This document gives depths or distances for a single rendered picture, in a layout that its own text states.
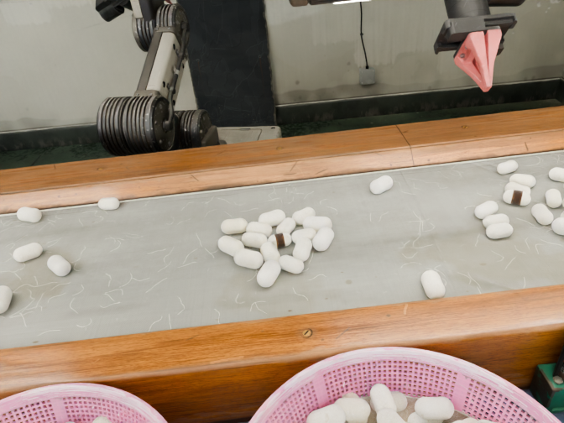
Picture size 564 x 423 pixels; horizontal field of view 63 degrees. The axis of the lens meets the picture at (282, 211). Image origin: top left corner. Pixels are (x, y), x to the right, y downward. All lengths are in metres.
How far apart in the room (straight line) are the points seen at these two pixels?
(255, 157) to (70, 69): 2.22
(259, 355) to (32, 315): 0.29
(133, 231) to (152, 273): 0.11
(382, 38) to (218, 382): 2.40
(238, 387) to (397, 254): 0.25
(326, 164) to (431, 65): 2.12
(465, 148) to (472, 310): 0.36
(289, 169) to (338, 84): 2.02
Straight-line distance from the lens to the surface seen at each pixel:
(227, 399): 0.49
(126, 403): 0.45
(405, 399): 0.46
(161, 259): 0.62
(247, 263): 0.56
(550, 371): 0.53
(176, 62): 1.15
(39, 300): 0.63
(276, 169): 0.74
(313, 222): 0.60
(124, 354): 0.49
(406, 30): 2.73
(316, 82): 2.72
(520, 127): 0.86
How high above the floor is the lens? 1.11
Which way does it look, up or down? 34 degrees down
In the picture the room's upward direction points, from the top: 6 degrees counter-clockwise
